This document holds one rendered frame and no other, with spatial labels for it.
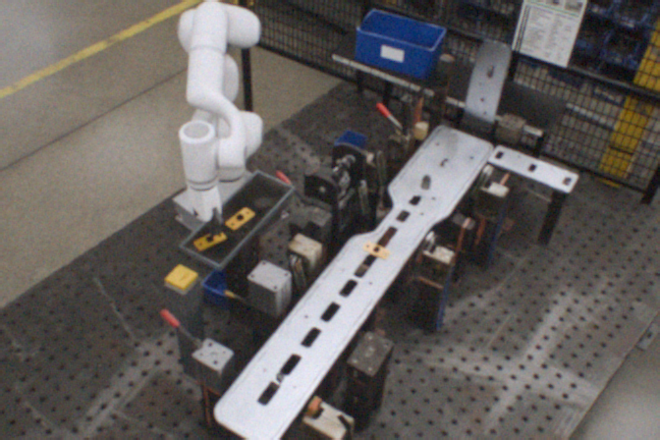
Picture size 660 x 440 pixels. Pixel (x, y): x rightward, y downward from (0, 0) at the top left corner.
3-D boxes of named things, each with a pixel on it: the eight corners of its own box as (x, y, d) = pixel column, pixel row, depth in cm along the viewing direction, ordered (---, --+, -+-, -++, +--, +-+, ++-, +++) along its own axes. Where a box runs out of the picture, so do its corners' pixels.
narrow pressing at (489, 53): (491, 131, 272) (512, 49, 247) (462, 120, 276) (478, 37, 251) (491, 130, 272) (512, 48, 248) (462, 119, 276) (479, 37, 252)
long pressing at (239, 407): (279, 460, 184) (279, 457, 183) (204, 414, 191) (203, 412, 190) (497, 146, 268) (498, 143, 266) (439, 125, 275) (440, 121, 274)
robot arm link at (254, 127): (211, 157, 259) (206, 101, 242) (265, 160, 260) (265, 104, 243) (206, 182, 251) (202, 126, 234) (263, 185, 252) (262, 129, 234)
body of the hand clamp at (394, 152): (395, 216, 283) (405, 144, 257) (379, 208, 285) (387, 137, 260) (403, 206, 286) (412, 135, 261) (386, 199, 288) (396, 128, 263)
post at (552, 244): (555, 252, 273) (577, 194, 252) (525, 240, 277) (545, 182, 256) (561, 241, 277) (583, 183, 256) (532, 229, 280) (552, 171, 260)
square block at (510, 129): (497, 205, 289) (519, 132, 263) (478, 196, 291) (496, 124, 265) (506, 192, 293) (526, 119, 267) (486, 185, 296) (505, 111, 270)
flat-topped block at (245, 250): (247, 329, 245) (241, 236, 212) (227, 318, 247) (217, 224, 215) (265, 308, 251) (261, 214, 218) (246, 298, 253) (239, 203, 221)
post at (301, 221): (302, 309, 251) (302, 227, 222) (289, 303, 253) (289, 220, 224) (309, 300, 254) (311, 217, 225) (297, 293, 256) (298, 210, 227)
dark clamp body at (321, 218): (322, 310, 251) (325, 233, 224) (289, 294, 256) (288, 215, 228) (338, 290, 258) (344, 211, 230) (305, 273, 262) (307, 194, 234)
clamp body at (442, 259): (435, 339, 245) (451, 270, 220) (401, 322, 249) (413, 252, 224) (447, 319, 250) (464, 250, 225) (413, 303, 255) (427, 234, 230)
